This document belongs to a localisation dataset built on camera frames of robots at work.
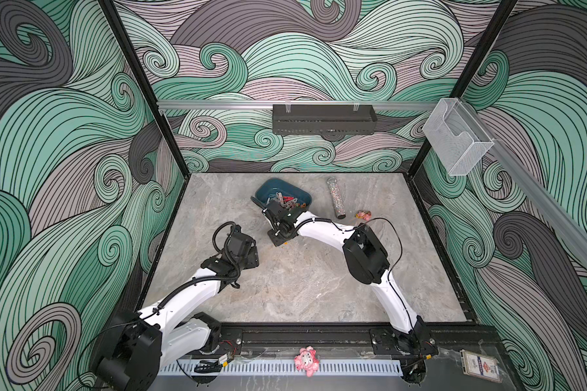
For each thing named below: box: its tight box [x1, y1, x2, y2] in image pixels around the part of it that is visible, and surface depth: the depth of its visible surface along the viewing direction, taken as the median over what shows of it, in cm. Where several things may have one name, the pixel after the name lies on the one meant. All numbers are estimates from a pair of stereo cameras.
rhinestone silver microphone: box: [326, 175, 347, 220], surface depth 109 cm
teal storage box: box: [255, 177, 313, 208], surface depth 113 cm
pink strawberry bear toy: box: [354, 210, 372, 221], surface depth 103 cm
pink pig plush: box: [293, 345, 320, 378], surface depth 69 cm
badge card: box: [459, 348, 503, 383], surface depth 69 cm
